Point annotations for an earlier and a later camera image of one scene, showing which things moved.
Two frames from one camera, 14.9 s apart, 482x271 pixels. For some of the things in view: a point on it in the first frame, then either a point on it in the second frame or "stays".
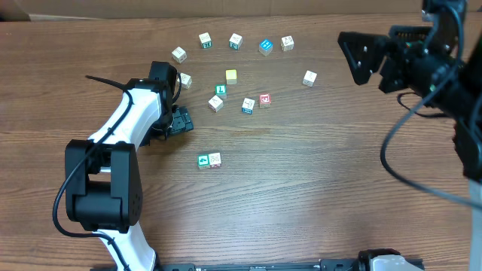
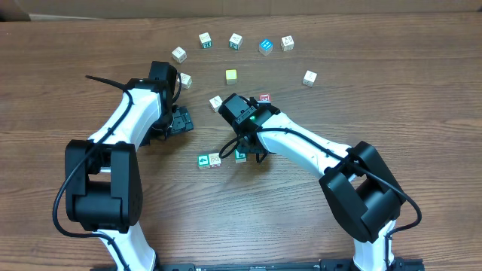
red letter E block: x=265 y=101 stays
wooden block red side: x=215 y=160 stays
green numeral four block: x=203 y=161 stays
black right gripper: x=401 y=63 -> x=243 y=146
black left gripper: x=181 y=119 stays
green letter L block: x=221 y=91 -> x=240 y=156
